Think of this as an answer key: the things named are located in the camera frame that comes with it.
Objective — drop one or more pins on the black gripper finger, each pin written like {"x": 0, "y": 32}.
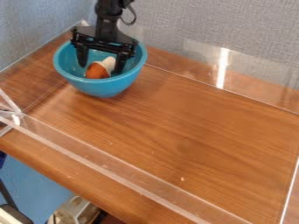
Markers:
{"x": 82, "y": 53}
{"x": 120, "y": 61}

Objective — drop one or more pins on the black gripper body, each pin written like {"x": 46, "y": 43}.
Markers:
{"x": 104, "y": 37}

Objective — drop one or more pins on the brown toy mushroom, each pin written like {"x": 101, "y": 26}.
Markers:
{"x": 100, "y": 69}

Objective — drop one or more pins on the blue bowl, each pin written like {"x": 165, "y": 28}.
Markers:
{"x": 101, "y": 88}

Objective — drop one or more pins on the clear acrylic barrier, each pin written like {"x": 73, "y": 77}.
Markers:
{"x": 193, "y": 147}

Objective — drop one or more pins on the white power strip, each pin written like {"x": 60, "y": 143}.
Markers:
{"x": 74, "y": 211}

